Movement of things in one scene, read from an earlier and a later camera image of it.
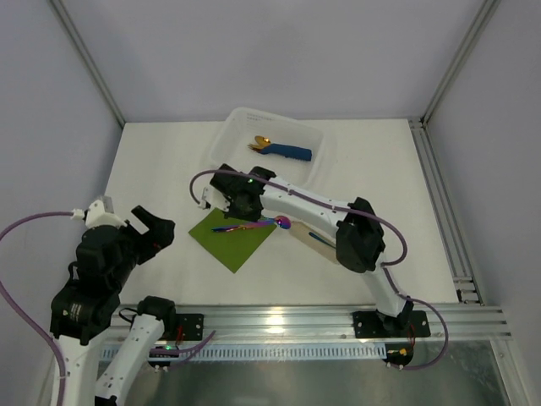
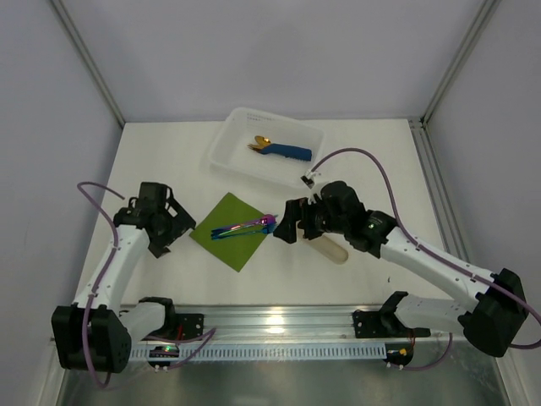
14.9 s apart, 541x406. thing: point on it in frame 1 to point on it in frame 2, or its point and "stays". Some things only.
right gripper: (231, 200) to (302, 218)
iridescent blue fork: (320, 238) to (266, 227)
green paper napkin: (232, 248) stays
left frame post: (88, 55) stays
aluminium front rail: (334, 324) stays
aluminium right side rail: (465, 280) stays
